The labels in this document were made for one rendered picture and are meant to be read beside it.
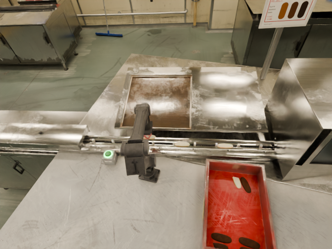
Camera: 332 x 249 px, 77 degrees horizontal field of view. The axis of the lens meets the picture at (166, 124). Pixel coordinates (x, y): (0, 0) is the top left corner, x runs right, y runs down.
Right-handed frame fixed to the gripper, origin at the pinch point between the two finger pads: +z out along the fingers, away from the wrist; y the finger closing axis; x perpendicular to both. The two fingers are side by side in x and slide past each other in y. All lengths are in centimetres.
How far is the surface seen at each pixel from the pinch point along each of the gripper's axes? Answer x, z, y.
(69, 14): 196, 36, 306
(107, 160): 24.3, 5.0, -16.3
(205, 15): -56, 69, 371
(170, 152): -14.5, 6.8, -7.3
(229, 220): -48, 11, -45
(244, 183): -59, 10, -25
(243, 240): -54, 10, -55
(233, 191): -52, 11, -30
